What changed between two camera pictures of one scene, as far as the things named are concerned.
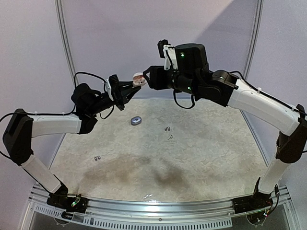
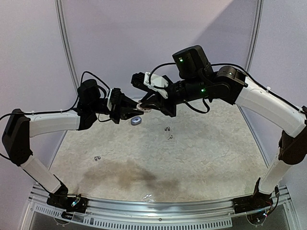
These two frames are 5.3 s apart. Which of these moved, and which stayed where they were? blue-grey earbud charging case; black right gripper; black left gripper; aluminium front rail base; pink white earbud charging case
Moved: black left gripper; black right gripper; pink white earbud charging case
Stayed: blue-grey earbud charging case; aluminium front rail base
